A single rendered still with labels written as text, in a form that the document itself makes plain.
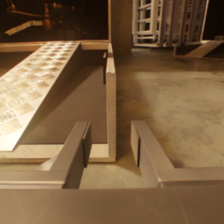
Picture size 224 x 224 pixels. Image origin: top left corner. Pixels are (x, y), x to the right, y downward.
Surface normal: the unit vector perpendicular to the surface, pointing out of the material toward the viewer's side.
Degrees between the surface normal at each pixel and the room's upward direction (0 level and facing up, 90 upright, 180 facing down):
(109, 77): 91
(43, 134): 2
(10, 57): 91
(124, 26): 90
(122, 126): 0
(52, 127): 2
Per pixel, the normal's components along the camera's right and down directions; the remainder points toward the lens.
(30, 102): -0.01, -0.81
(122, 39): 0.37, 0.38
